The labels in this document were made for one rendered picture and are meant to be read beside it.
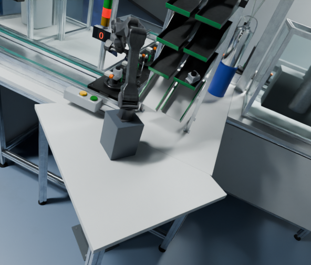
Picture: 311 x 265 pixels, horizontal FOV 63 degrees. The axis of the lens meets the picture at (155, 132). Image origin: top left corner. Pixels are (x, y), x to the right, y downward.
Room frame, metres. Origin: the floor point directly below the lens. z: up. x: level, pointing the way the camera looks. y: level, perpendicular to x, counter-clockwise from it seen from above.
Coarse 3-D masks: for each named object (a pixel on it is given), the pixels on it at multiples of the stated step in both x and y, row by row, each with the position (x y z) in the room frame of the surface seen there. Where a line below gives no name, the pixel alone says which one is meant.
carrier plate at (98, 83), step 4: (104, 76) 1.47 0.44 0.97; (96, 80) 1.38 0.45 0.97; (100, 80) 1.40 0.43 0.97; (124, 80) 1.51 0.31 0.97; (88, 84) 1.31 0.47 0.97; (92, 84) 1.32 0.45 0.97; (96, 84) 1.34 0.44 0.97; (100, 84) 1.36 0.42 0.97; (92, 88) 1.29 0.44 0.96; (96, 88) 1.29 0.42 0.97; (100, 88) 1.31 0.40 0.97; (104, 88) 1.32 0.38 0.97; (104, 92) 1.28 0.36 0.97; (108, 92) 1.30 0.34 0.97; (112, 92) 1.31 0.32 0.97; (116, 92) 1.33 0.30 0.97; (112, 96) 1.27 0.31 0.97; (116, 96) 1.28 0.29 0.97; (116, 100) 1.27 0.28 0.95
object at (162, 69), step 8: (168, 48) 1.47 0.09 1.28; (160, 56) 1.39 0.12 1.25; (168, 56) 1.42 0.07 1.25; (176, 56) 1.43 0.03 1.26; (184, 56) 1.38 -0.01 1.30; (152, 64) 1.33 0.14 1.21; (160, 64) 1.35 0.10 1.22; (168, 64) 1.36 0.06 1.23; (176, 64) 1.37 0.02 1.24; (160, 72) 1.27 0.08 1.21; (168, 72) 1.30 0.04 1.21
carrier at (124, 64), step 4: (124, 64) 1.74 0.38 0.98; (124, 68) 1.63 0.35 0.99; (124, 72) 1.59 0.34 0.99; (140, 72) 1.67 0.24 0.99; (144, 72) 1.75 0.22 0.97; (124, 76) 1.57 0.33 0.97; (140, 76) 1.64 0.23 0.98; (144, 76) 1.68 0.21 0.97; (148, 76) 1.70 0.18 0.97; (136, 80) 1.57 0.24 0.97; (140, 80) 1.59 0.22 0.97; (144, 80) 1.61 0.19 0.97; (136, 84) 1.52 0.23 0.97; (140, 84) 1.54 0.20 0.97
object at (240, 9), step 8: (240, 8) 1.35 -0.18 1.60; (168, 16) 1.40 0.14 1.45; (240, 16) 1.52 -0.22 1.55; (232, 24) 1.35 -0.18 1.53; (232, 32) 1.34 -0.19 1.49; (224, 40) 1.35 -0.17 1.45; (160, 48) 1.40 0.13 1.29; (224, 48) 1.34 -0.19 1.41; (216, 64) 1.35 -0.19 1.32; (152, 72) 1.40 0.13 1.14; (208, 80) 1.35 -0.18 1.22; (200, 96) 1.35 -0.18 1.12; (200, 104) 1.36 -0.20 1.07; (192, 120) 1.34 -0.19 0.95; (184, 128) 1.37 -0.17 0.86
